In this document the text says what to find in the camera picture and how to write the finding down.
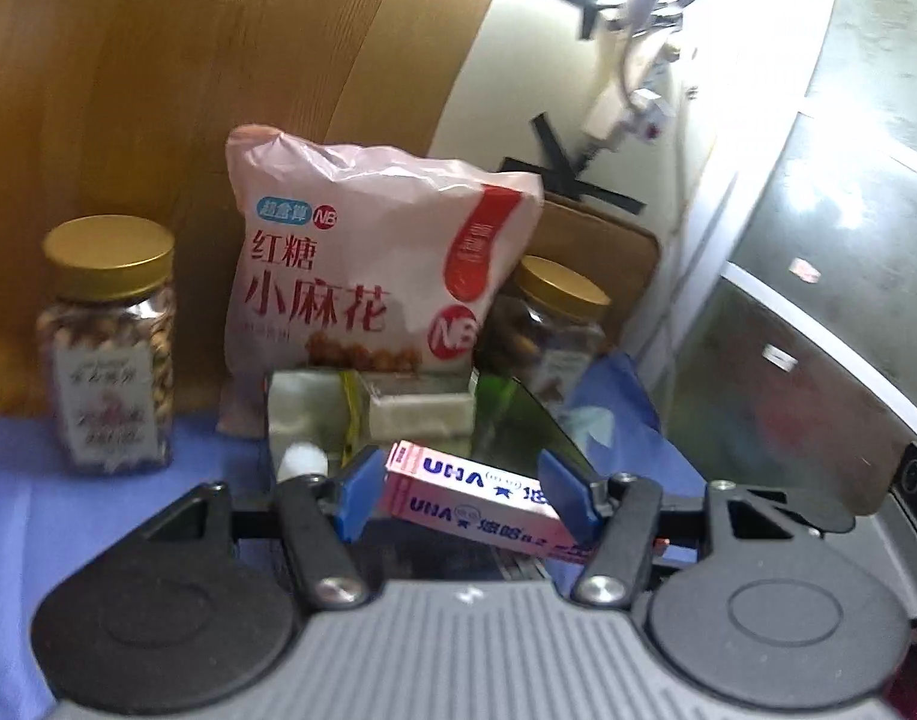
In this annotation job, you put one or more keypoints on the large wooden board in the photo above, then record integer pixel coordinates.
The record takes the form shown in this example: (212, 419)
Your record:
(166, 75)

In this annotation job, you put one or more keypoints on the peanut jar with gold lid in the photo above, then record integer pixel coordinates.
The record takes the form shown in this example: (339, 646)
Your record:
(106, 360)

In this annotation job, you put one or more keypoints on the black cardboard box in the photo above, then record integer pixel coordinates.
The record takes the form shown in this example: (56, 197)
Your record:
(518, 420)

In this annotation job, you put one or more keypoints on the white and green packet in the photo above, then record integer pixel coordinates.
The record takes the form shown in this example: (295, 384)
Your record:
(301, 405)

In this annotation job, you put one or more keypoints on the pink candy box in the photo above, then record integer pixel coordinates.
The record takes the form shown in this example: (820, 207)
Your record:
(466, 495)

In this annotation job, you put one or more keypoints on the yellow-green packet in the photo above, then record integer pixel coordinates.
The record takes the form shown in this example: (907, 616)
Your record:
(351, 420)

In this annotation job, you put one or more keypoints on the pale snack packet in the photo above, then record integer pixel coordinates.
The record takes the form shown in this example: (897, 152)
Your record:
(421, 412)

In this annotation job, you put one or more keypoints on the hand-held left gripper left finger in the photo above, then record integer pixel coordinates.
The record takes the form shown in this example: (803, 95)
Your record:
(361, 491)

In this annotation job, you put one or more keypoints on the blue printed bedsheet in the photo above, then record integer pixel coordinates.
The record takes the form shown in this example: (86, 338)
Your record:
(23, 540)

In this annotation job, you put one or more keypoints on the brown rounded board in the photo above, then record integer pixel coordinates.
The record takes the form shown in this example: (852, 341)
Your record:
(601, 240)

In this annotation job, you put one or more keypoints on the pecan jar with gold lid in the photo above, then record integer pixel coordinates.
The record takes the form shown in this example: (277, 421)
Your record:
(556, 345)

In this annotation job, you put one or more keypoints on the small white bottle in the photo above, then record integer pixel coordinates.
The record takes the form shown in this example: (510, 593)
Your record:
(302, 459)

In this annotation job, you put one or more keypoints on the pink snack bag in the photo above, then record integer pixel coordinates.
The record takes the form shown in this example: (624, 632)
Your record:
(338, 277)

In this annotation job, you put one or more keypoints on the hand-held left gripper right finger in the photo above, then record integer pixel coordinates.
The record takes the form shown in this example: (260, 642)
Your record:
(567, 495)

